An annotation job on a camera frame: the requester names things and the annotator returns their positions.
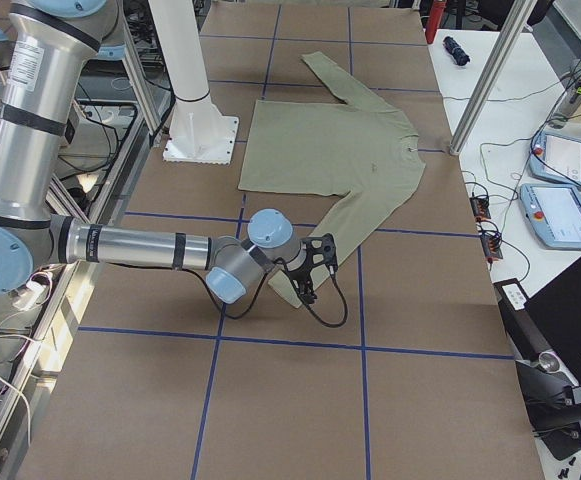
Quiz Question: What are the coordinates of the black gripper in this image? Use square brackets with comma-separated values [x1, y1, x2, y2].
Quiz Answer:
[286, 233, 337, 305]

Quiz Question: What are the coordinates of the olive green long-sleeve shirt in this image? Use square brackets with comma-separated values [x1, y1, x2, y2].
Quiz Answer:
[237, 51, 427, 310]

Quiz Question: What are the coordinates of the lower orange black electronics box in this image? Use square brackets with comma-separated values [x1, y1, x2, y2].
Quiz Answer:
[480, 231, 503, 264]

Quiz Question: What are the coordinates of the orange black electronics box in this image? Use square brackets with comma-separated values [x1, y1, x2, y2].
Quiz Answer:
[480, 231, 503, 264]
[470, 196, 491, 222]

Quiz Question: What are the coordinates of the upper orange black electronics box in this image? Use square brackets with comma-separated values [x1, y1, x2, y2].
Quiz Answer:
[470, 196, 491, 222]

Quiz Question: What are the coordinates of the black box with label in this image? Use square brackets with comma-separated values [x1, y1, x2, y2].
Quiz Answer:
[493, 278, 550, 361]

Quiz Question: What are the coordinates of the lower blue teach pendant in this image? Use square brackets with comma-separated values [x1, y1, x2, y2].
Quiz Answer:
[519, 184, 581, 250]

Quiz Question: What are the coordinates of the blue teach pendant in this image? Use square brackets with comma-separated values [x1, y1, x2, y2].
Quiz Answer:
[529, 131, 581, 189]
[519, 184, 581, 250]

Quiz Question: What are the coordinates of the white power adapter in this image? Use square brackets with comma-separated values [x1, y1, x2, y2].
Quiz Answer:
[11, 280, 50, 311]

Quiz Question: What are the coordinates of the folded dark blue umbrella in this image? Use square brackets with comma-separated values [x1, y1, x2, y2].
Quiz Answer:
[443, 36, 470, 67]

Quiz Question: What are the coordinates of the upper blue teach pendant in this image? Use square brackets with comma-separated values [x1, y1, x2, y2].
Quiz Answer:
[529, 131, 581, 189]

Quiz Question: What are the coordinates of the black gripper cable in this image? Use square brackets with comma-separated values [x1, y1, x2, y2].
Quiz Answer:
[204, 257, 350, 329]

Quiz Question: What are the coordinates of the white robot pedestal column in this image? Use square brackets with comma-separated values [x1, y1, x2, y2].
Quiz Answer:
[149, 0, 239, 165]

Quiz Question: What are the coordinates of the aluminium side frame rack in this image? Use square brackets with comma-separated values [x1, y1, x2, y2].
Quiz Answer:
[0, 1, 168, 478]

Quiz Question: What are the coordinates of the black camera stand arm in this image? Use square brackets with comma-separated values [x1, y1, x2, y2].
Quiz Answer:
[516, 361, 581, 460]

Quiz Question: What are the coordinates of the aluminium frame post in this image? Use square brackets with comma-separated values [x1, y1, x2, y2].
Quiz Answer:
[449, 0, 537, 156]

